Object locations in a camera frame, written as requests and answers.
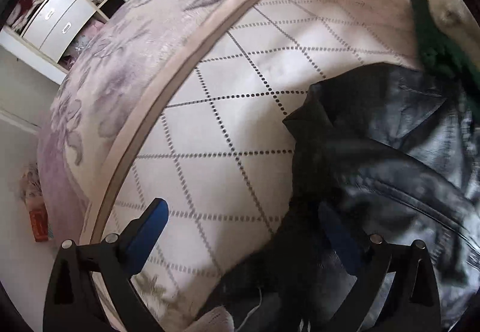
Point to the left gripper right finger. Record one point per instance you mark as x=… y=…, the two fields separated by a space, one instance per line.
x=412 y=303

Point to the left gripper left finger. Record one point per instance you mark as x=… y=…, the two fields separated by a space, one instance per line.
x=72 y=302

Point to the black leather jacket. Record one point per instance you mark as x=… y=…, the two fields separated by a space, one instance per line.
x=393 y=152

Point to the orange box on floor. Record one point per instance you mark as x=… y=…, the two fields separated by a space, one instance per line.
x=39 y=223

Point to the floral quilted bedspread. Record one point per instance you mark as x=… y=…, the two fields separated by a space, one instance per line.
x=183 y=100

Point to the dark green garment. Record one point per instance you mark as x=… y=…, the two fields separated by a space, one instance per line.
x=443 y=58

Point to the white drawer unit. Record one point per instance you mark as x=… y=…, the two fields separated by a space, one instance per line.
x=55 y=25

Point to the white wardrobe with shelves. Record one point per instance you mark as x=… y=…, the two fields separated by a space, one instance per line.
x=12 y=42

